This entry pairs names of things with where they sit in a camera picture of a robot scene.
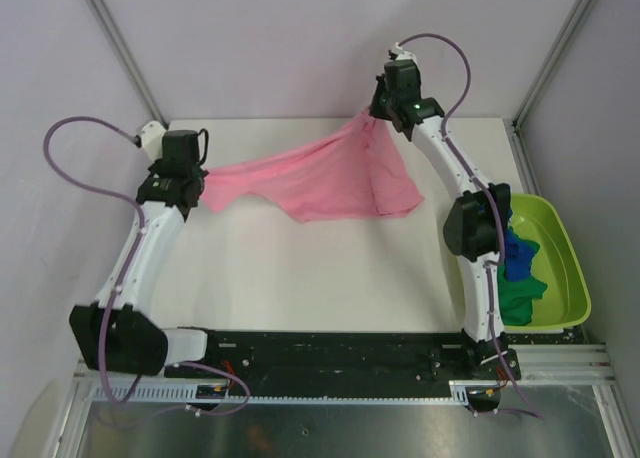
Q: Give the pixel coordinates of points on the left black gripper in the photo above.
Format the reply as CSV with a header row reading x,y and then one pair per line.
x,y
154,168

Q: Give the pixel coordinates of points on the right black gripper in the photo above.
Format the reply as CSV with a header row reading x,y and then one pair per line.
x,y
375,109

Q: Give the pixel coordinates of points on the pink t shirt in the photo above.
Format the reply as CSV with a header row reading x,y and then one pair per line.
x,y
356,172

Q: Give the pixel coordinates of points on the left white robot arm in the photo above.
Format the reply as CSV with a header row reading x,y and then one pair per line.
x,y
115,332

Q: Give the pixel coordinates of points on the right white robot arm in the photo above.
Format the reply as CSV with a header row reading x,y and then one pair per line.
x,y
475,227

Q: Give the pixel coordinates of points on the blue t shirt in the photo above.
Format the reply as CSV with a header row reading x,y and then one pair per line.
x,y
519,256

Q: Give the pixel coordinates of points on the green t shirt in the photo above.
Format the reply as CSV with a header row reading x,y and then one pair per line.
x,y
516,298

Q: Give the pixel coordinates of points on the lime green plastic basin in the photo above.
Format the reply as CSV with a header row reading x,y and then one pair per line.
x,y
566,302

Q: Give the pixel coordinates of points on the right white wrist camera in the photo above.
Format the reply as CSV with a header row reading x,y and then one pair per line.
x,y
398,53

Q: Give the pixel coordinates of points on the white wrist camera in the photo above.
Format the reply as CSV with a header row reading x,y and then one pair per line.
x,y
398,53
149,139

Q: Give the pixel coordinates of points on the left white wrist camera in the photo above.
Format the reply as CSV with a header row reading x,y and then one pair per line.
x,y
149,139

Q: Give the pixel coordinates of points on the left aluminium frame post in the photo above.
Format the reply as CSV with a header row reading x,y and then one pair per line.
x,y
123,54

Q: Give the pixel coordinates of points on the aluminium frame post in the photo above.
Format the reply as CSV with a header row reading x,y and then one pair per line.
x,y
572,25
123,54

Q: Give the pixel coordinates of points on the right aluminium frame post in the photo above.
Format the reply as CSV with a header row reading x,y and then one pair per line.
x,y
572,25

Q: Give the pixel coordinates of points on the grey slotted cable duct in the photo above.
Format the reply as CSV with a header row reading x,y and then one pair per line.
x,y
414,392

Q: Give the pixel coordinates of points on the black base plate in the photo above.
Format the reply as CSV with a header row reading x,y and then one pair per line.
x,y
320,361

